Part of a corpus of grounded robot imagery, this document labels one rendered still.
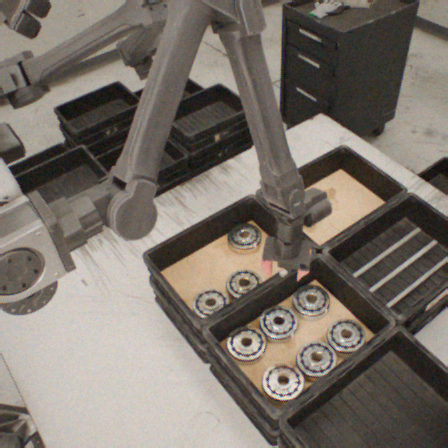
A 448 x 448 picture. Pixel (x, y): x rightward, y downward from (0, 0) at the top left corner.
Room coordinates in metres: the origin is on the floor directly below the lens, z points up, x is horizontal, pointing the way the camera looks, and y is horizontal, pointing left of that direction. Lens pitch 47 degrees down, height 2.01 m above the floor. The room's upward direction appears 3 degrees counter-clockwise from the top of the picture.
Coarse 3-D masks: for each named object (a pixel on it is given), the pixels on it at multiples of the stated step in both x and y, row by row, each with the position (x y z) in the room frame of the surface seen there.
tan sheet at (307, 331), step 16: (288, 304) 0.78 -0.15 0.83; (336, 304) 0.77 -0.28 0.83; (256, 320) 0.74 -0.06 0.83; (304, 320) 0.73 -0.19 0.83; (320, 320) 0.72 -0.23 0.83; (304, 336) 0.68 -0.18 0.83; (320, 336) 0.67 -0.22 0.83; (368, 336) 0.66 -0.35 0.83; (272, 352) 0.64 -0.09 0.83; (288, 352) 0.63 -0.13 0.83; (256, 368) 0.59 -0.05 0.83; (256, 384) 0.55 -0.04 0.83
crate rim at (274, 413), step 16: (320, 256) 0.87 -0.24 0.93; (288, 272) 0.82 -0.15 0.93; (336, 272) 0.81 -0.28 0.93; (352, 288) 0.75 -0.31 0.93; (240, 304) 0.73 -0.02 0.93; (208, 336) 0.64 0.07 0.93; (240, 368) 0.55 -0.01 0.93; (336, 368) 0.53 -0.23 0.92; (320, 384) 0.49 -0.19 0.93; (256, 400) 0.47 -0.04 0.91; (272, 416) 0.43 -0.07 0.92
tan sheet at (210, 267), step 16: (224, 240) 1.03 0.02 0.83; (192, 256) 0.98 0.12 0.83; (208, 256) 0.97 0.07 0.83; (224, 256) 0.97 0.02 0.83; (240, 256) 0.97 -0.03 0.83; (256, 256) 0.96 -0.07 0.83; (176, 272) 0.92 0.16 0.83; (192, 272) 0.92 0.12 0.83; (208, 272) 0.91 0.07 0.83; (224, 272) 0.91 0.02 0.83; (256, 272) 0.90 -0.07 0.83; (176, 288) 0.86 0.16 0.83; (192, 288) 0.86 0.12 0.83; (208, 288) 0.86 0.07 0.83; (224, 288) 0.85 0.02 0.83
